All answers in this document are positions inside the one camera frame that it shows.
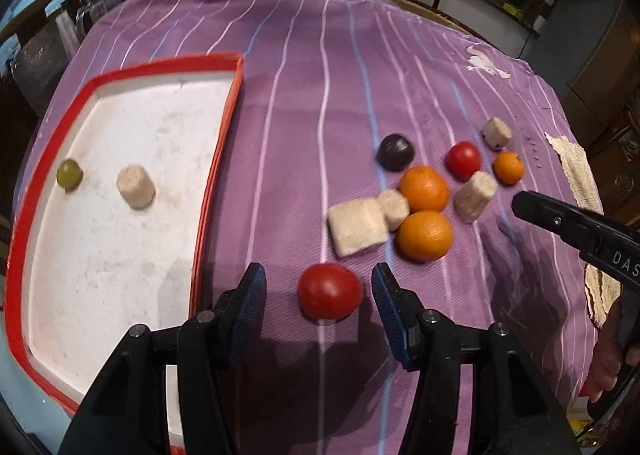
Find small orange mandarin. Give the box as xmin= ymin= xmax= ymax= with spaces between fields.
xmin=492 ymin=150 xmax=525 ymax=186

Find large beige foam block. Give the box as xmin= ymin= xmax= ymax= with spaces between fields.
xmin=328 ymin=198 xmax=388 ymax=258

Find large orange front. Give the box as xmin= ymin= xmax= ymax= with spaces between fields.
xmin=395 ymin=210 xmax=454 ymax=263

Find tall beige foam cylinder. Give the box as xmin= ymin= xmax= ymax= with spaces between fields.
xmin=454 ymin=171 xmax=498 ymax=224

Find person right hand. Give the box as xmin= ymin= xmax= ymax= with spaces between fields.
xmin=586 ymin=300 xmax=624 ymax=403

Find green grape ball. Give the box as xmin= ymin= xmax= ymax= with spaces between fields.
xmin=56 ymin=158 xmax=84 ymax=193

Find large orange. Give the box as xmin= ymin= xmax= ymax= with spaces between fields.
xmin=395 ymin=210 xmax=454 ymax=263
xmin=398 ymin=166 xmax=449 ymax=212

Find dark purple plum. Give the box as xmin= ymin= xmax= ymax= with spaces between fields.
xmin=376 ymin=133 xmax=414 ymax=172

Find purple striped tablecloth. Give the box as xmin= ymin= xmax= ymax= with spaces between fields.
xmin=21 ymin=0 xmax=573 ymax=454

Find large orange back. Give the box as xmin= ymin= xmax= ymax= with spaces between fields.
xmin=398 ymin=166 xmax=449 ymax=212

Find red tomato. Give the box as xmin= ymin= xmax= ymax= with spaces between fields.
xmin=445 ymin=141 xmax=482 ymax=182
xmin=297 ymin=263 xmax=363 ymax=321

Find white lace doily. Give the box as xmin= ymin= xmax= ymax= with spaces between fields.
xmin=543 ymin=131 xmax=624 ymax=329

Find beige foam piece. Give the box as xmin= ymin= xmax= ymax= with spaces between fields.
xmin=116 ymin=164 xmax=155 ymax=210
xmin=480 ymin=117 xmax=512 ymax=152

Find wooden chair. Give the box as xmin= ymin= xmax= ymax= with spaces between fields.
xmin=0 ymin=0 xmax=80 ymax=45

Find small beige foam cylinder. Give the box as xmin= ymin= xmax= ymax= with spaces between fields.
xmin=378 ymin=189 xmax=410 ymax=232

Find red rimmed white tray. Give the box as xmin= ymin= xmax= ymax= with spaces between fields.
xmin=3 ymin=52 xmax=245 ymax=455

